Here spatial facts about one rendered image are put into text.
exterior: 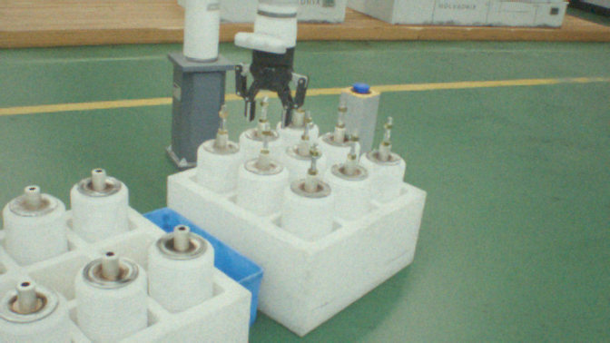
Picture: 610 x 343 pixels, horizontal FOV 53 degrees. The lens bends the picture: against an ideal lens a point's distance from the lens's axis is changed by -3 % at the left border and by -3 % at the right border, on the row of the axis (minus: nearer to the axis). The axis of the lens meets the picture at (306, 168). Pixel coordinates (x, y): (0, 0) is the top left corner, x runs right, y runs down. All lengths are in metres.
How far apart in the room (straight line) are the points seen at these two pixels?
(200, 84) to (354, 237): 0.71
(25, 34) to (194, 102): 1.48
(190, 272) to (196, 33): 0.90
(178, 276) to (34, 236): 0.25
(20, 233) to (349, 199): 0.58
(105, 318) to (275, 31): 0.54
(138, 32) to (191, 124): 1.45
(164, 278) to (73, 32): 2.26
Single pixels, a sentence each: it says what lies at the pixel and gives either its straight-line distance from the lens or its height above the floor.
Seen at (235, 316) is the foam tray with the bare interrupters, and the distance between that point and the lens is 0.97.
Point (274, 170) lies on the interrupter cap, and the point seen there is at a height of 0.25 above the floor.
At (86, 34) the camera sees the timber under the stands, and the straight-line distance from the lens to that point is 3.09.
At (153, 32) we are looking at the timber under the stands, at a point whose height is 0.06.
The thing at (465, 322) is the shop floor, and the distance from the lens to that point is 1.31.
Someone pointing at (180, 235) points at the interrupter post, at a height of 0.28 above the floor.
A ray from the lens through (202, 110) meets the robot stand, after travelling 1.73.
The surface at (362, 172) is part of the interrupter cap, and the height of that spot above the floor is 0.25.
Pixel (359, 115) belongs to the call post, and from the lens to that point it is 1.50.
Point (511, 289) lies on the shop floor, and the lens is 1.46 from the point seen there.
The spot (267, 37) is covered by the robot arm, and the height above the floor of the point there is 0.51.
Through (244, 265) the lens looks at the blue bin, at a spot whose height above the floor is 0.11.
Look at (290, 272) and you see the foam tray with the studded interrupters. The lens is 1.13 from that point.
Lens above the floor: 0.74
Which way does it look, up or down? 24 degrees down
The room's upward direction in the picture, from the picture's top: 6 degrees clockwise
